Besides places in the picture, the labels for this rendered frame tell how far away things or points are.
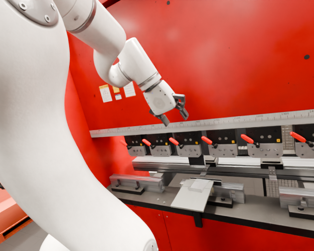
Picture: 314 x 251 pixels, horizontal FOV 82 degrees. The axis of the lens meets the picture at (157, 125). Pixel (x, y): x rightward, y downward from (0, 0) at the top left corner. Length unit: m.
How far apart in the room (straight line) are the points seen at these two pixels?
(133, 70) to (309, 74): 0.71
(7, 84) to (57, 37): 0.06
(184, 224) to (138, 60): 1.05
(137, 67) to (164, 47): 0.48
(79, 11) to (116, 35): 0.11
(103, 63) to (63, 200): 0.37
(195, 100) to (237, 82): 0.23
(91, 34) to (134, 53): 0.20
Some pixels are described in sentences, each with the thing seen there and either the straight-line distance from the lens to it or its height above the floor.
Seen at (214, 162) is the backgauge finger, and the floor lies 1.02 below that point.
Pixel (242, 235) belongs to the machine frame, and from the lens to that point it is 1.24.
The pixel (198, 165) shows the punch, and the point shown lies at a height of 1.10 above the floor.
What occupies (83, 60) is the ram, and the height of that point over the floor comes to 1.92.
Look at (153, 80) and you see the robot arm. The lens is 0.61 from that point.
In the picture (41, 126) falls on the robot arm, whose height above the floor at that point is 1.63.
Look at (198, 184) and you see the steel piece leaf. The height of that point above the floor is 1.00.
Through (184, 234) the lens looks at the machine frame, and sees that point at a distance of 1.39.
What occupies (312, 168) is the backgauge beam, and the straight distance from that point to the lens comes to 1.44.
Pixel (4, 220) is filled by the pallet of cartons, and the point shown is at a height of 0.27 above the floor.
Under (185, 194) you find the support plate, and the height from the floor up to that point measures 1.00.
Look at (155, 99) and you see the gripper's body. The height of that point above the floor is 1.60.
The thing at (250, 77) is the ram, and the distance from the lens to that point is 0.96.
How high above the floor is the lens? 1.65
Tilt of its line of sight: 13 degrees down
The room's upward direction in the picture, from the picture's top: 13 degrees counter-clockwise
